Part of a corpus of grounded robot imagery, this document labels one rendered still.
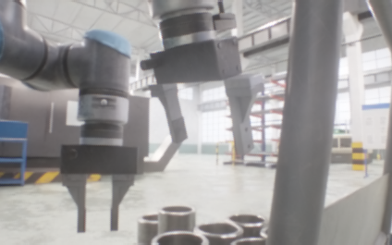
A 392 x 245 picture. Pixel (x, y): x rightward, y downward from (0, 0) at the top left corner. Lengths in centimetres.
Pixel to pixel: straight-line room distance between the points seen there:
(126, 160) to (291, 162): 36
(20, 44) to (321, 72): 42
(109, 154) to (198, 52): 25
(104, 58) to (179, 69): 17
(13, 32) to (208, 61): 30
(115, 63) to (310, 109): 38
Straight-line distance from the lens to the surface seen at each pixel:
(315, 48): 17
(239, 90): 31
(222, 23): 39
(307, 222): 18
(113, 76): 48
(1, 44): 46
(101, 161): 48
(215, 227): 76
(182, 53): 35
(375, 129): 801
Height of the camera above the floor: 73
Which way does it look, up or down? 7 degrees up
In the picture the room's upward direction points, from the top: 1 degrees clockwise
